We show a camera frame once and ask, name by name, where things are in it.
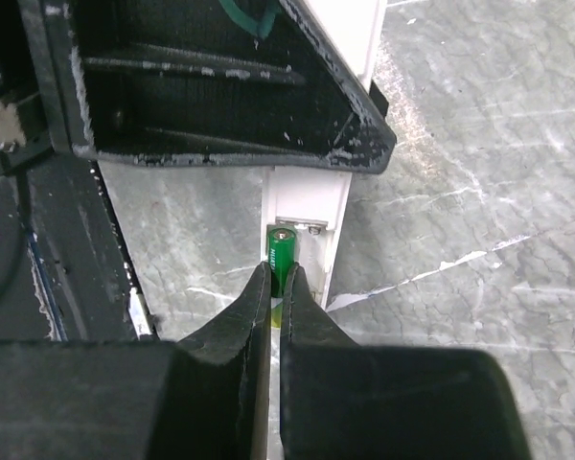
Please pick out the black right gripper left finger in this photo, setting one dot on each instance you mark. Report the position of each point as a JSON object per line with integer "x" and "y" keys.
{"x": 202, "y": 397}

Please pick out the green AA battery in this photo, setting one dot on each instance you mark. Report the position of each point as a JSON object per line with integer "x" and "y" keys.
{"x": 281, "y": 257}

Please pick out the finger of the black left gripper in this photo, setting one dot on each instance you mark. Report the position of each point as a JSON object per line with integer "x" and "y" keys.
{"x": 201, "y": 84}

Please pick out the slim white remote control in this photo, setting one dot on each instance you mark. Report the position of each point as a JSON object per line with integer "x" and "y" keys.
{"x": 311, "y": 201}

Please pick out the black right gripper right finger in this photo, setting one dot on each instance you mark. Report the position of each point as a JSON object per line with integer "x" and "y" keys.
{"x": 343, "y": 400}

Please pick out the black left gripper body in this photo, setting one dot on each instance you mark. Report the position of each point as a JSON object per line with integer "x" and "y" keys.
{"x": 25, "y": 137}

